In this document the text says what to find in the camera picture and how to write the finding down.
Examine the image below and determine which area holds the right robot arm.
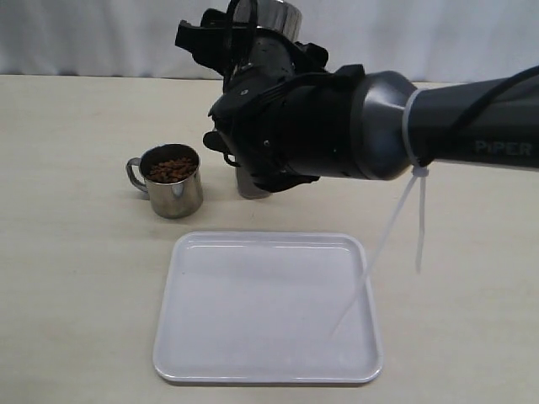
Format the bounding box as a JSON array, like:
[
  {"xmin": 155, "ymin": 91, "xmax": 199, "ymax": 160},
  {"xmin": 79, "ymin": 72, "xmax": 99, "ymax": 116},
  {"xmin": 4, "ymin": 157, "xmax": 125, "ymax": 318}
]
[{"xmin": 175, "ymin": 9, "xmax": 538, "ymax": 193}]

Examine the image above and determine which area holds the white zip tie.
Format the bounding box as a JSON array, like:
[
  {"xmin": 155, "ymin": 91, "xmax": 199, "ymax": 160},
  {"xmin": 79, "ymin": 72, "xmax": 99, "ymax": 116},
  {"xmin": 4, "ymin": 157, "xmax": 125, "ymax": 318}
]
[{"xmin": 329, "ymin": 88, "xmax": 429, "ymax": 338}]

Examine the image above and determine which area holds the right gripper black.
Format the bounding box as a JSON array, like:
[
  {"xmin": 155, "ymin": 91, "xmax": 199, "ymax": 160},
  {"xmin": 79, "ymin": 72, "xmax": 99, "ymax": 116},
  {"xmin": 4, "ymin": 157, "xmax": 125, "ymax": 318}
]
[{"xmin": 175, "ymin": 10, "xmax": 328, "ymax": 88}]

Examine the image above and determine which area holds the steel mug with pellets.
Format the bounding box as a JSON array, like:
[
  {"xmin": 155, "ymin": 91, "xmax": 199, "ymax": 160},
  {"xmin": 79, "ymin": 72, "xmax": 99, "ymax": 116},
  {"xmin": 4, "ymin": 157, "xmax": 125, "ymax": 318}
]
[{"xmin": 125, "ymin": 143, "xmax": 203, "ymax": 219}]

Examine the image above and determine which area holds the white rectangular tray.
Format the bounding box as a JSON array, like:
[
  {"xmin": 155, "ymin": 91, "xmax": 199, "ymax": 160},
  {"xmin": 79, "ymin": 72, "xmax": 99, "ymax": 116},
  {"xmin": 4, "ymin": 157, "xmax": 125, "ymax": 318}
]
[{"xmin": 152, "ymin": 231, "xmax": 383, "ymax": 385}]

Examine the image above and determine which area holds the white backdrop curtain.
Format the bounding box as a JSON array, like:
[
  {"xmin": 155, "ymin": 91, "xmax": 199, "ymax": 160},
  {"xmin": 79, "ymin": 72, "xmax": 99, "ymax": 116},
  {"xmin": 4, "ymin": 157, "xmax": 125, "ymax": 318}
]
[{"xmin": 1, "ymin": 1, "xmax": 538, "ymax": 82}]

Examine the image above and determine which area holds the clear plastic tall cup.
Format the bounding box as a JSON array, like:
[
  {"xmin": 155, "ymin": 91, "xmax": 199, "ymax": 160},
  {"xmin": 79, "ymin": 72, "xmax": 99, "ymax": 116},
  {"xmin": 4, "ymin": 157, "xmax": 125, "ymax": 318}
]
[{"xmin": 235, "ymin": 167, "xmax": 272, "ymax": 200}]

